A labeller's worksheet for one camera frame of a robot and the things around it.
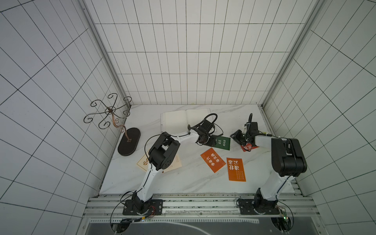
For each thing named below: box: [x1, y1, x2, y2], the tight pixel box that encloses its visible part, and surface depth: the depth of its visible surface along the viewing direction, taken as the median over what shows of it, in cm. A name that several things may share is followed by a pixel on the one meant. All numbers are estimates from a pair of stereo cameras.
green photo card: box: [213, 136, 231, 151], surface depth 100 cm
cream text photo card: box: [162, 154, 183, 174], surface depth 89 cm
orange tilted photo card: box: [200, 147, 227, 174], surface depth 92 cm
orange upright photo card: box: [226, 157, 247, 182], surface depth 87 cm
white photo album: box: [160, 108, 212, 134], surface depth 112 cm
